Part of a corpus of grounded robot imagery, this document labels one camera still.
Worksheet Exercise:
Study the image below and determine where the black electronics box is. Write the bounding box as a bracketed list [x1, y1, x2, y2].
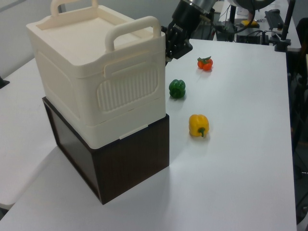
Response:
[236, 28, 266, 46]

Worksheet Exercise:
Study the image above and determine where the orange tomato cluster with leaves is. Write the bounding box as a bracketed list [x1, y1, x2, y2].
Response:
[196, 55, 214, 72]

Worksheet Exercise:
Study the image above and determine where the black pole with table clamp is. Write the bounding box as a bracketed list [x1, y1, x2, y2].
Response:
[273, 0, 296, 52]

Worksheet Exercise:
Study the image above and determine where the thin black stand pole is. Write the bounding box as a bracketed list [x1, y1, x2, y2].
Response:
[216, 4, 238, 42]

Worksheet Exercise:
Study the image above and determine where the cream plastic storage box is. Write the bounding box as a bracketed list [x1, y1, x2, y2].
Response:
[26, 0, 167, 149]

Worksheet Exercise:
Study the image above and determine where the black Franka gripper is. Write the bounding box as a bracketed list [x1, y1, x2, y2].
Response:
[165, 20, 194, 66]

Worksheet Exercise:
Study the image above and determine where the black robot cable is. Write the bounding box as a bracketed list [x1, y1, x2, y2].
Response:
[233, 0, 257, 35]

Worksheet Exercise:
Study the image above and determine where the yellow bell pepper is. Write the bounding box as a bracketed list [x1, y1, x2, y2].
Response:
[188, 114, 210, 139]

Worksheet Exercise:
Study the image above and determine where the green bell pepper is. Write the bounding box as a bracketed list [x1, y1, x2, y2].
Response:
[168, 78, 187, 99]

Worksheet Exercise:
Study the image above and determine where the black table clamp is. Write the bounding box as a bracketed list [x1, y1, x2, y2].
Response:
[0, 76, 11, 89]

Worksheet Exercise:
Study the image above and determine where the dark brown wooden box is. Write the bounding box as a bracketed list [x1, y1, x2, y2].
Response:
[41, 96, 171, 206]

